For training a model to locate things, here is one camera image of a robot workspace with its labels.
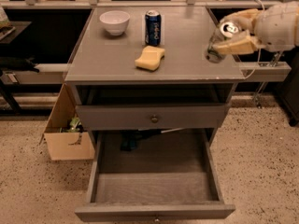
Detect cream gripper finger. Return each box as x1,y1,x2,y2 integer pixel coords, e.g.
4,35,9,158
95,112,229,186
212,30,265,55
221,8,262,31

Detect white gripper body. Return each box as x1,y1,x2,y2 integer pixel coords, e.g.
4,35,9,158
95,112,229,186
254,1,299,52

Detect silver green 7up can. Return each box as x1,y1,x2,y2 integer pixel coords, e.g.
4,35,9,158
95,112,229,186
205,21,242,63

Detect blue pepsi can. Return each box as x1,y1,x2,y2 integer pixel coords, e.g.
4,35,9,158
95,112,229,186
145,10,162,46

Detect grey drawer cabinet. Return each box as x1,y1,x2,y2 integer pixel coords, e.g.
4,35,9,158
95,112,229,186
65,6,243,132

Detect closed grey top drawer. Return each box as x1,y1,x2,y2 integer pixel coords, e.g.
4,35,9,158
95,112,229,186
76,104,229,130

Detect open grey middle drawer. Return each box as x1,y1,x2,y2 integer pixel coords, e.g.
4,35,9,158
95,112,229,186
76,129,235,222

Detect yellow sponge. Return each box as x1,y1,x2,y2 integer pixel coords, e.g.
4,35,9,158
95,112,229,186
135,46,165,71

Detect white ceramic bowl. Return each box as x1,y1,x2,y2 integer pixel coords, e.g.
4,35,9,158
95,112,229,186
99,10,130,36

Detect green items in box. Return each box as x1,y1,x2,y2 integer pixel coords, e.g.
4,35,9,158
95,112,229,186
60,117,83,133

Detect cardboard box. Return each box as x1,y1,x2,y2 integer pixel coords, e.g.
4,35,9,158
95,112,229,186
44,84,94,161

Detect grey metal rail beam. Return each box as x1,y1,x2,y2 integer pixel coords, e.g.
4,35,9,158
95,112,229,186
1,62,291,85

